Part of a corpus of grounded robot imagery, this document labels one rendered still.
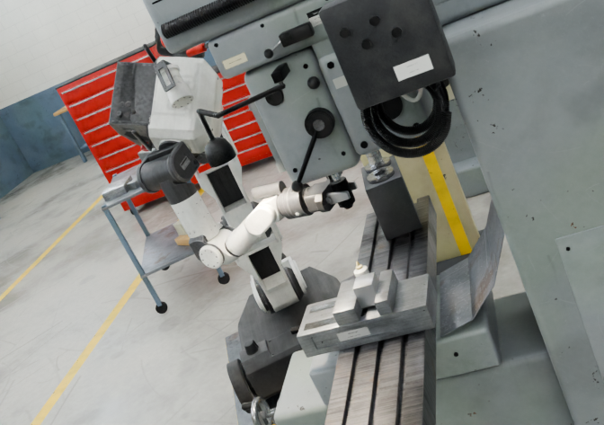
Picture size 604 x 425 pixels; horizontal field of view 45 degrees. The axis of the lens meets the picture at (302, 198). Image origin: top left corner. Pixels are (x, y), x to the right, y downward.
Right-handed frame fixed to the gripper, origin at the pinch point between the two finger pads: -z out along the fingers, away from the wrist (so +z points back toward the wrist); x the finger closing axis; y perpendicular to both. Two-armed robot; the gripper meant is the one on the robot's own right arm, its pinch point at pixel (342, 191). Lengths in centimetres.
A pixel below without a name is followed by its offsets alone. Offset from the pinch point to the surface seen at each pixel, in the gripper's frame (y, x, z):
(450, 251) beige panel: 116, 164, 51
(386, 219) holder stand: 25.6, 31.0, 7.6
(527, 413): 69, -9, -30
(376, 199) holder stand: 18.1, 30.8, 8.3
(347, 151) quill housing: -13.3, -7.4, -10.2
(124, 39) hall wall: -14, 746, 693
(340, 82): -30.3, -8.2, -15.9
